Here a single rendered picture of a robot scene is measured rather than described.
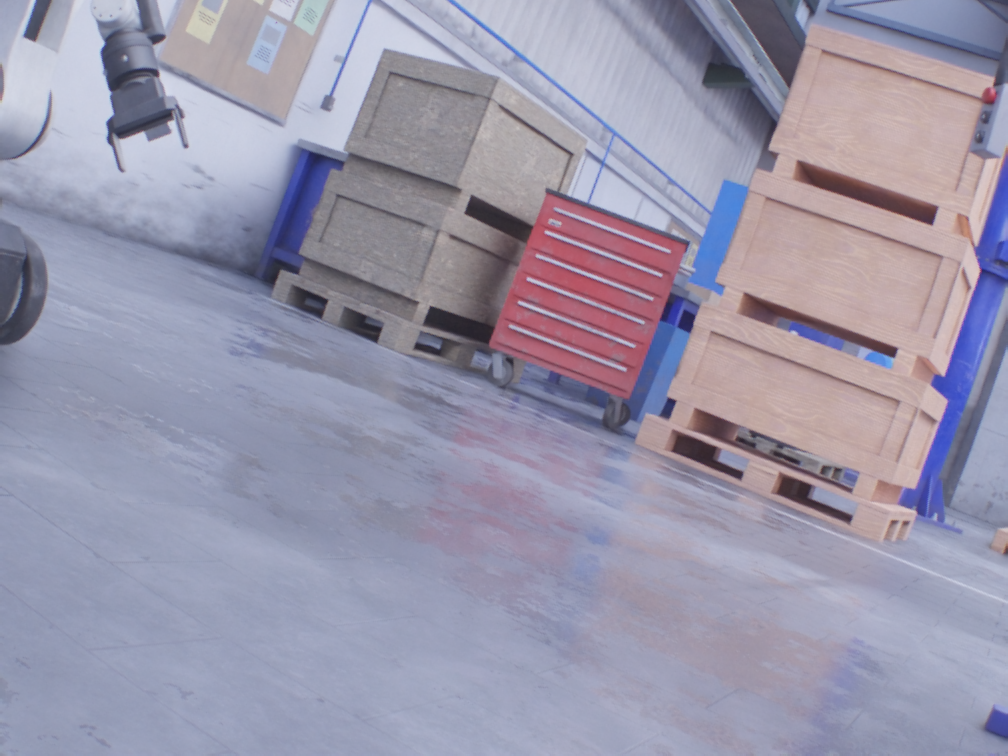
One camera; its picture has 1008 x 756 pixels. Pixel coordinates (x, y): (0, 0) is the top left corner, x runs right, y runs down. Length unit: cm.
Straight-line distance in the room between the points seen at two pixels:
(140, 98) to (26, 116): 23
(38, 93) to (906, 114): 436
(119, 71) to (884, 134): 414
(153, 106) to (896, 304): 395
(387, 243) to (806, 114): 203
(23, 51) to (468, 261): 434
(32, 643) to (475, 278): 517
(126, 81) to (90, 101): 420
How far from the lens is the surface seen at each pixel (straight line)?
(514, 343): 578
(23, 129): 182
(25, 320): 207
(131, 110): 194
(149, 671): 101
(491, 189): 592
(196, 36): 655
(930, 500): 877
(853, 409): 528
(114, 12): 198
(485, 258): 604
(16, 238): 205
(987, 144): 209
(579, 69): 1039
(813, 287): 543
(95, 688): 94
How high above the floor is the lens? 38
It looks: 1 degrees down
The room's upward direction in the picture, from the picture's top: 21 degrees clockwise
